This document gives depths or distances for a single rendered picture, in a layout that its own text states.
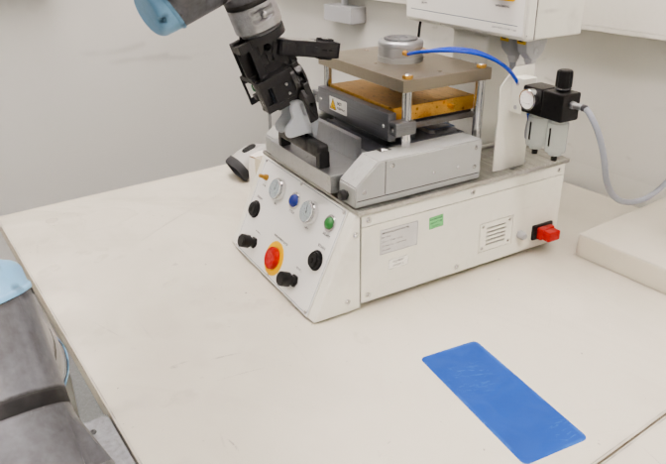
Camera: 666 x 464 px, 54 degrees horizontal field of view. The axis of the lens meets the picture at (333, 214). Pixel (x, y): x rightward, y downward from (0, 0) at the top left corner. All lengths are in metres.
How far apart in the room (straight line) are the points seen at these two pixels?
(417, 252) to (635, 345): 0.36
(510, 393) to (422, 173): 0.36
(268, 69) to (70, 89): 1.49
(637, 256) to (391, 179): 0.47
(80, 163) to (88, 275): 1.29
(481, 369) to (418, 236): 0.25
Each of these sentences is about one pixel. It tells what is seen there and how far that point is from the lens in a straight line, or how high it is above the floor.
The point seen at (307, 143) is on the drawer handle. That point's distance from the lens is 1.08.
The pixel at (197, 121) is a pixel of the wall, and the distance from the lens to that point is 2.66.
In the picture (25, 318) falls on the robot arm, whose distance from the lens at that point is 0.62.
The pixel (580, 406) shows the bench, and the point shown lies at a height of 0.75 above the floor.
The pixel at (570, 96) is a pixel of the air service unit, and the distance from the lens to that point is 1.09.
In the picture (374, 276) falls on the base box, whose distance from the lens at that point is 1.08.
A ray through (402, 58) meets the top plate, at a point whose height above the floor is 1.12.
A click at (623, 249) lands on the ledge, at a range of 1.28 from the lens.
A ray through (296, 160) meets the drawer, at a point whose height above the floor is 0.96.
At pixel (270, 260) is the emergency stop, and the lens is 1.17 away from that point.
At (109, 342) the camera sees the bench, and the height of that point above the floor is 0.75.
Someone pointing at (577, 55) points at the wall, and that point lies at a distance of 1.64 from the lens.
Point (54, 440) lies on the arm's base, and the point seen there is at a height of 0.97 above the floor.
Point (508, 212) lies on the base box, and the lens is 1.22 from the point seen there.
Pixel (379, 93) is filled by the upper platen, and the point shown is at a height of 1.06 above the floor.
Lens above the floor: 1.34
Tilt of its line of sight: 24 degrees down
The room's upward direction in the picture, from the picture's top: 1 degrees counter-clockwise
